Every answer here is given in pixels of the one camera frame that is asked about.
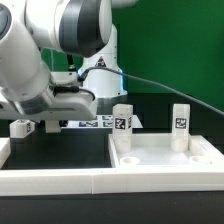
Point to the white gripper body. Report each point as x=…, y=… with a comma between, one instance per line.
x=64, y=106

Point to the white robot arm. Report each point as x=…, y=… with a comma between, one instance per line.
x=28, y=89

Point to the white square table top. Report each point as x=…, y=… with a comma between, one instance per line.
x=155, y=150

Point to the white U-shaped obstacle fence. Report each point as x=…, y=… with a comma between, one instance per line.
x=111, y=180

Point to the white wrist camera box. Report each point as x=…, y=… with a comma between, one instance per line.
x=64, y=82

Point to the white marker base plate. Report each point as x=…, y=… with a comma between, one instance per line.
x=106, y=121

